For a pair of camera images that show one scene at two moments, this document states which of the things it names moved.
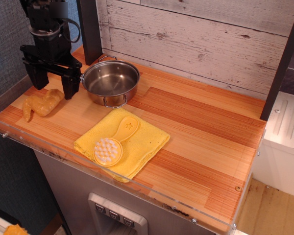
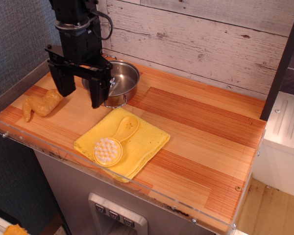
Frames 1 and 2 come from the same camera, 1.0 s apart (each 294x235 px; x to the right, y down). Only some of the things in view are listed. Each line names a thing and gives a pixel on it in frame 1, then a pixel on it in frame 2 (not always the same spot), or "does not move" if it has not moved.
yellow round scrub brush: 108,151 does not move
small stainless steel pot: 114,82 does not move
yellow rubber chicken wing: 42,104 does not move
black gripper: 52,49 -> 83,50
